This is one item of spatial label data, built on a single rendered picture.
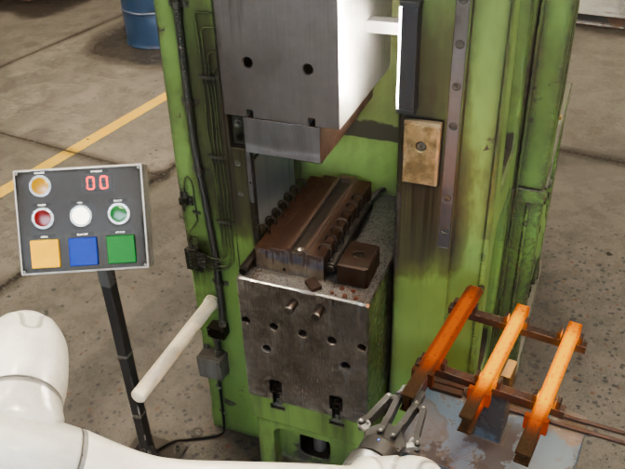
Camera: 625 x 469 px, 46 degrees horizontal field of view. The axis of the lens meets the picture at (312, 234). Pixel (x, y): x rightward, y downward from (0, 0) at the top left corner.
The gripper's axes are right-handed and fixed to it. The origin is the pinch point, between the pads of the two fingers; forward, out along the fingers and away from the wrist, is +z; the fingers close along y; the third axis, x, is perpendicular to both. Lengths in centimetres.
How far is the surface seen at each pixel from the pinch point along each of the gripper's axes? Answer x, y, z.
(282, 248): -4, -52, 35
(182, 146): 14, -89, 44
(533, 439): 0.2, 24.4, -1.9
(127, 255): -3, -87, 13
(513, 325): -0.8, 12.1, 28.7
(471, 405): 0.8, 11.6, 0.5
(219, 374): -68, -83, 38
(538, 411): -0.4, 23.6, 5.8
